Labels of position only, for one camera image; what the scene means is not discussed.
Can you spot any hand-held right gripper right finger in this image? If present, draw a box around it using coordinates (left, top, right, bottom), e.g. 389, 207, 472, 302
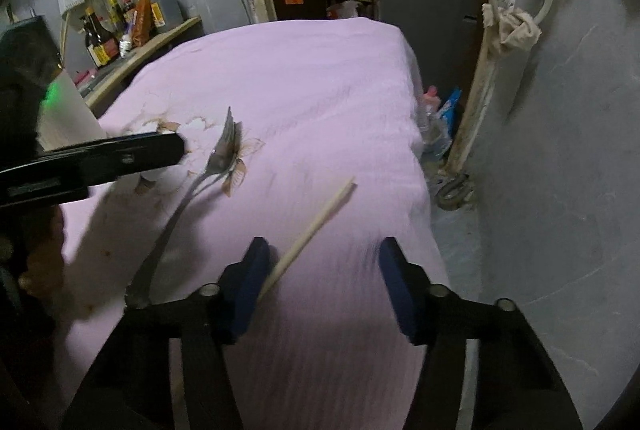
378, 237, 584, 430

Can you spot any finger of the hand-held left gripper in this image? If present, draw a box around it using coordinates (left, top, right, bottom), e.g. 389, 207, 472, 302
0, 131, 186, 211

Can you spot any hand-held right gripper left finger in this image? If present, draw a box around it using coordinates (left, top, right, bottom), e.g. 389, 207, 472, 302
60, 237, 271, 430

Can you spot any white plastic cup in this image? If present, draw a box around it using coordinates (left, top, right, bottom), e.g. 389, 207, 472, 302
37, 69, 109, 157

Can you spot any wooden chopstick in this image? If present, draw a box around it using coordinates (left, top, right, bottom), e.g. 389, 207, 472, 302
257, 176, 357, 302

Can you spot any metal fork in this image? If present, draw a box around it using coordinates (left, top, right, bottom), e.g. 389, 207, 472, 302
124, 107, 242, 309

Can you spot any person's left hand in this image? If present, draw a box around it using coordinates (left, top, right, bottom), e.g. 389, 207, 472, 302
18, 207, 66, 301

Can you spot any large dark soy sauce bottle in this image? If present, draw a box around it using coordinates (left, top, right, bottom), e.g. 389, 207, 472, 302
82, 7, 121, 69

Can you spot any yellow cap sauce bottle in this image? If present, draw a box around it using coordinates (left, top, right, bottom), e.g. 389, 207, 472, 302
107, 0, 126, 39

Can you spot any orange seasoning packet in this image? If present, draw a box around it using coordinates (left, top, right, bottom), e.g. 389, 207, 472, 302
130, 0, 154, 48

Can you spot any crumpled clear bottle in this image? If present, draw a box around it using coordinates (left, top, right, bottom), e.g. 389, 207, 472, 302
419, 110, 452, 162

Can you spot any blue packet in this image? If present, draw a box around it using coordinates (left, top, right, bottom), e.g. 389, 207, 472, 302
439, 87, 464, 132

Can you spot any pink floral cloth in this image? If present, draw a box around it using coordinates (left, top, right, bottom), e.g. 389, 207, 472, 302
50, 17, 452, 430

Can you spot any grey cabinet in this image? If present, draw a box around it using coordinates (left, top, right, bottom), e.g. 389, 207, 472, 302
378, 0, 489, 112

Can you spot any beige rag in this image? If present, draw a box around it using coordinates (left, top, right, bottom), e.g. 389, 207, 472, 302
480, 2, 544, 57

